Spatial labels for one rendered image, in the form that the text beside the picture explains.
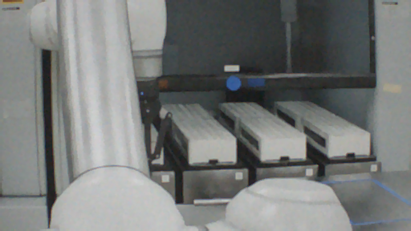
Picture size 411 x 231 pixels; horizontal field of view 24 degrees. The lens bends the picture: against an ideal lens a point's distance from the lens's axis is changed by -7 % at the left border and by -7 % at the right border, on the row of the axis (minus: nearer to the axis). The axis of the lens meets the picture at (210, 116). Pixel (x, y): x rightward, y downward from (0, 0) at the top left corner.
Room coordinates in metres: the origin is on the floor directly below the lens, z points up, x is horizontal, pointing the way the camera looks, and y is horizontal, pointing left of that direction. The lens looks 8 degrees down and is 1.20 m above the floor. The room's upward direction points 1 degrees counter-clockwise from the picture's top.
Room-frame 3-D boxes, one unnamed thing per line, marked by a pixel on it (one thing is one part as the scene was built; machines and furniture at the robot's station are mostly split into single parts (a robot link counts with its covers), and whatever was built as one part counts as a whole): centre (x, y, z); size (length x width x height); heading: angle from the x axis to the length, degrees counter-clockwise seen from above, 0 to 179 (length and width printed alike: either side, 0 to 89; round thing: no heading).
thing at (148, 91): (2.04, 0.14, 0.96); 0.08 x 0.07 x 0.09; 98
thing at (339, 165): (2.44, -0.27, 0.78); 0.73 x 0.14 x 0.09; 8
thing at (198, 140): (2.26, 0.02, 0.83); 0.30 x 0.10 x 0.06; 8
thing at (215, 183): (2.39, 0.03, 0.78); 0.73 x 0.14 x 0.09; 8
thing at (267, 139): (2.28, -0.14, 0.83); 0.30 x 0.10 x 0.06; 8
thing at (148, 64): (2.04, 0.14, 1.03); 0.09 x 0.09 x 0.06
